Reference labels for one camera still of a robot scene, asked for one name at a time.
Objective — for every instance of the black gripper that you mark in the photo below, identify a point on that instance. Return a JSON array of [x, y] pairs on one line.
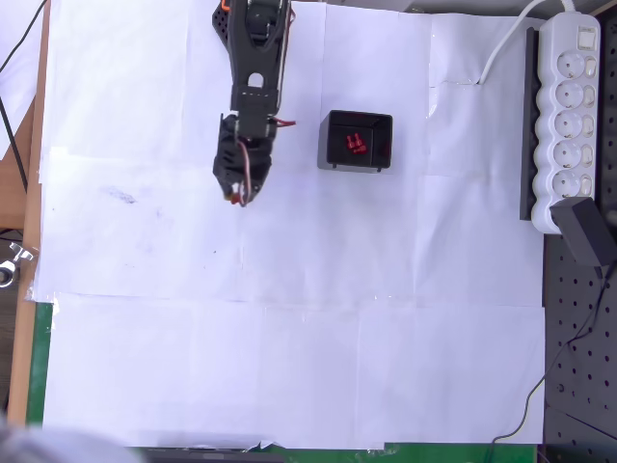
[[239, 182]]

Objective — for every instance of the black square tray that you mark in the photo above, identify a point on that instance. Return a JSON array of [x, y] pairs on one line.
[[381, 144]]

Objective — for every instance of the white paper table cover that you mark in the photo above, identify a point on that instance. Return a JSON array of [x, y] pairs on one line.
[[289, 289]]

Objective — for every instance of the metal clamp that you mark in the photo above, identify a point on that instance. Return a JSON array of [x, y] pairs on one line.
[[12, 265]]

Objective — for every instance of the plain white sheet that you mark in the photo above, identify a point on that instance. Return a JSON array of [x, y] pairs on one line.
[[19, 72]]

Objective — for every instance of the green cutting mat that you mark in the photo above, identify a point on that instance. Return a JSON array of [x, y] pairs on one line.
[[38, 362]]

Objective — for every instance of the dark flat device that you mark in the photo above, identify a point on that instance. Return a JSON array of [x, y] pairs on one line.
[[212, 455]]

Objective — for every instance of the black power strip tray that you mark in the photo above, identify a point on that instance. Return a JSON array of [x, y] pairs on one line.
[[528, 120]]

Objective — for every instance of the blurred gray object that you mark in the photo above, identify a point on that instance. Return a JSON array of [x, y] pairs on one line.
[[53, 446]]

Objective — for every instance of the white power strip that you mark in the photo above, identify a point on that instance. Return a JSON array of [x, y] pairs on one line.
[[569, 120]]

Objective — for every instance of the black power adapter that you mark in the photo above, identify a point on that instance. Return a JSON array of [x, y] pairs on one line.
[[583, 231]]

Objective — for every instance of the black pegboard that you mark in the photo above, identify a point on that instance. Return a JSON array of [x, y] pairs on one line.
[[583, 362]]

